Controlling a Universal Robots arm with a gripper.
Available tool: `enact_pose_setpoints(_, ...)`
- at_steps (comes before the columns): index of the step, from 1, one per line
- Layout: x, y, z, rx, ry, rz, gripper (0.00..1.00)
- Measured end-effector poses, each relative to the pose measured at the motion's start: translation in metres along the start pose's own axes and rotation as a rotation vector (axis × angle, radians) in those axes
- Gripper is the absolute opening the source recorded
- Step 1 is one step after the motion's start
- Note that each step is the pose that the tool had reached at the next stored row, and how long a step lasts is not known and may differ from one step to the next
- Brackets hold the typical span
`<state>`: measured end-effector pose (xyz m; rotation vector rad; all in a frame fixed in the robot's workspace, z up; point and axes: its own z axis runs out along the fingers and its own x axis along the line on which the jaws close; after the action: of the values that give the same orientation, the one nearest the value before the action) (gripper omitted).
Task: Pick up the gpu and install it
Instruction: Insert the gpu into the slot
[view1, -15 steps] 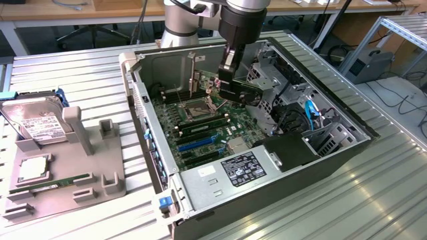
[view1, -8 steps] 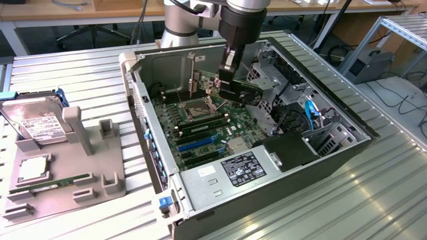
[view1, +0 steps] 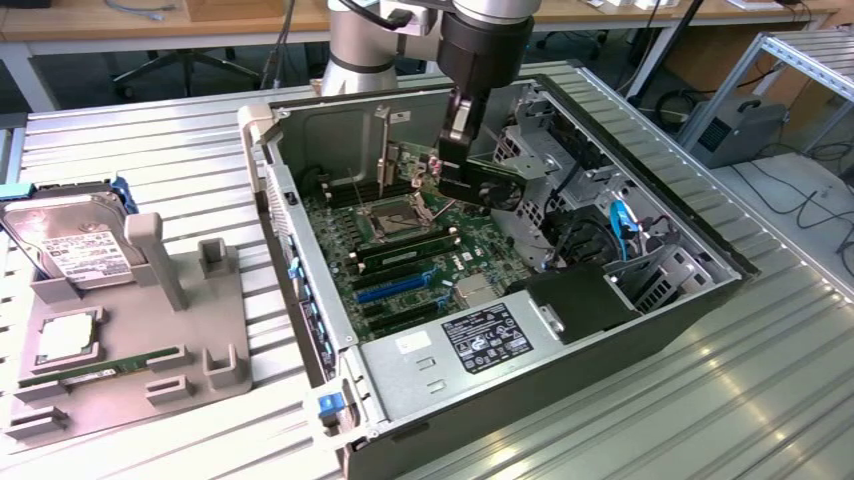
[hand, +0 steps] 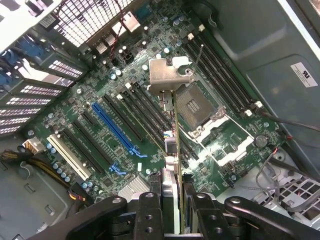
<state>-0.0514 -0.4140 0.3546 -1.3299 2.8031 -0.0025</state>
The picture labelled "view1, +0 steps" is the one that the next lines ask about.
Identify black plastic shroud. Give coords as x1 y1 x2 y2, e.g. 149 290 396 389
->
505 262 646 346

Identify brown cardboard box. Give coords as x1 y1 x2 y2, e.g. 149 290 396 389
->
183 0 286 23

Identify white boxes on desk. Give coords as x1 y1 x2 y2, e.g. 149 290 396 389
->
585 0 672 11

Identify thin metal locking lever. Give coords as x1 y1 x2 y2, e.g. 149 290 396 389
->
346 166 369 217

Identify grey parts rack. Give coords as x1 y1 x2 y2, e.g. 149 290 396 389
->
3 212 259 456

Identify grey box with handle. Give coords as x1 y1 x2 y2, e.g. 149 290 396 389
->
678 96 795 170

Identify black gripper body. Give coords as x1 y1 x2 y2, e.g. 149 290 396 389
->
437 13 537 95

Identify green RAM stick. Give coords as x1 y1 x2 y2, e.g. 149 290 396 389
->
18 346 187 392

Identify black office chair base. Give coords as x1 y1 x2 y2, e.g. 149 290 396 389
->
533 28 610 52
110 47 263 100

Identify green motherboard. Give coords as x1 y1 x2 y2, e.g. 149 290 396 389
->
303 167 536 346

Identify installed RAM stick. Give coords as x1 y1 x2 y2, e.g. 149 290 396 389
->
358 237 458 272

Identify black expansion slot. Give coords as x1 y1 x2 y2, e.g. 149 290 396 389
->
350 266 430 292
366 308 450 335
364 298 442 324

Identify CPU socket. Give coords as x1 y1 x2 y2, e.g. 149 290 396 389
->
364 198 437 242

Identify silver chipset heatsink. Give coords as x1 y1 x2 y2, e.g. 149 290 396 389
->
456 276 501 307

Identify silver CPU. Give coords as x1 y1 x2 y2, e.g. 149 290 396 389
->
37 313 101 365

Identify aluminium profile frame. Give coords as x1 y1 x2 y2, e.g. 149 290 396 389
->
677 27 854 154

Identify black hanging cable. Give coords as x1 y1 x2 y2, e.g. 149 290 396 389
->
265 0 299 90

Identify silver hard disk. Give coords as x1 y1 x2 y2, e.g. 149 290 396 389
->
0 191 153 294

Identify blue expansion slot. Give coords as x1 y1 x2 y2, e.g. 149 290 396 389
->
356 276 437 305

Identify graphics card with black fan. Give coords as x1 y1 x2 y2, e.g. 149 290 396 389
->
372 102 530 212

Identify black slanted pole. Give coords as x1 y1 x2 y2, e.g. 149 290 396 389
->
625 0 708 101

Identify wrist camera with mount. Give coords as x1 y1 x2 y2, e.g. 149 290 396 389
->
384 5 444 37

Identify light blue network cable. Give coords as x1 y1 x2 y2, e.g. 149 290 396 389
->
105 0 179 22

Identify blue wire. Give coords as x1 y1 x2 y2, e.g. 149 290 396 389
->
606 198 644 265

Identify silver metal disk bay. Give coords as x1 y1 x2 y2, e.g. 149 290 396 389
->
490 122 606 274

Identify open black PC case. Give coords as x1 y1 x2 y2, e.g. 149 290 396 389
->
238 73 763 480

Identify silver power supply unit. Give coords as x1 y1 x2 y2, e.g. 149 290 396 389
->
345 291 568 426

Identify metal socket cover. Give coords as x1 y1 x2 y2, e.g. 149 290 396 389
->
410 188 437 221

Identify wooden desk white frame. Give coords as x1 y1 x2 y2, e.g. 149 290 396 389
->
0 0 336 114
533 0 840 99

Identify blue disk caddy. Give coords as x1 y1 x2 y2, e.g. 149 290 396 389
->
0 172 141 217

